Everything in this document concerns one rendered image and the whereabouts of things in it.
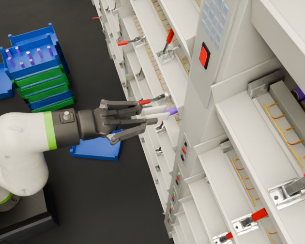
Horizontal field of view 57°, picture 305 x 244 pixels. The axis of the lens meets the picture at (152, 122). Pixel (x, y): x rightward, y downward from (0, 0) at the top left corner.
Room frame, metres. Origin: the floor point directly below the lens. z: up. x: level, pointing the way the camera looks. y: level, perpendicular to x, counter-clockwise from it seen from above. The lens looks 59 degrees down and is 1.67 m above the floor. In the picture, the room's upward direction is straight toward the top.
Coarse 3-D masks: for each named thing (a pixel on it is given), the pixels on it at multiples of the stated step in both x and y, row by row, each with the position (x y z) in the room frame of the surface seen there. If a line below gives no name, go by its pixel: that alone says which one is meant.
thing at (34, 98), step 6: (66, 84) 1.16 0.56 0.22; (48, 90) 1.11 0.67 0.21; (54, 90) 1.12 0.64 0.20; (60, 90) 1.14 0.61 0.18; (66, 90) 1.15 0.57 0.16; (24, 96) 1.05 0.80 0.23; (30, 96) 1.06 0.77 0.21; (36, 96) 1.07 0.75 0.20; (42, 96) 1.09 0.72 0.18; (30, 102) 1.05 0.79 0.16
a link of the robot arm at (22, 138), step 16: (16, 112) 0.35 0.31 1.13; (48, 112) 0.36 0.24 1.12; (0, 128) 0.30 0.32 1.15; (16, 128) 0.30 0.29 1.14; (32, 128) 0.31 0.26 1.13; (48, 128) 0.31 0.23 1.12; (0, 144) 0.27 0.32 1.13; (16, 144) 0.27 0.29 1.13; (32, 144) 0.28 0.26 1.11; (48, 144) 0.28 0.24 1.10; (0, 160) 0.25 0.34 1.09; (16, 160) 0.25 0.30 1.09; (32, 160) 0.26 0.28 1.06
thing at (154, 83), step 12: (120, 12) 0.91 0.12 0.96; (132, 12) 0.92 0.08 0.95; (132, 24) 0.87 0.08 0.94; (132, 36) 0.81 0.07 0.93; (144, 48) 0.74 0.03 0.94; (144, 60) 0.69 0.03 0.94; (144, 72) 0.64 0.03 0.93; (156, 72) 0.63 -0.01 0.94; (156, 84) 0.58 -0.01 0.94; (168, 108) 0.48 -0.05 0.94; (168, 120) 0.45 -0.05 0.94; (168, 132) 0.41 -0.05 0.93
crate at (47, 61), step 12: (48, 36) 1.32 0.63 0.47; (0, 48) 1.21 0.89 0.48; (12, 48) 1.25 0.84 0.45; (24, 48) 1.27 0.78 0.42; (36, 48) 1.29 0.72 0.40; (12, 60) 1.19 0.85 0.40; (24, 60) 1.19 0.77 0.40; (36, 60) 1.19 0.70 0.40; (48, 60) 1.19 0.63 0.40; (12, 72) 1.05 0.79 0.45; (24, 72) 1.08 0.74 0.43
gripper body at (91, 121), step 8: (80, 112) 0.37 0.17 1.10; (88, 112) 0.37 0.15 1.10; (96, 112) 0.39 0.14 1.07; (80, 120) 0.35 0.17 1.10; (88, 120) 0.35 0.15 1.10; (96, 120) 0.36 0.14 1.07; (104, 120) 0.37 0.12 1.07; (88, 128) 0.33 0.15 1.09; (96, 128) 0.34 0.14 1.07; (104, 128) 0.34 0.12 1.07; (112, 128) 0.35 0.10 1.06; (88, 136) 0.32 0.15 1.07; (96, 136) 0.32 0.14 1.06
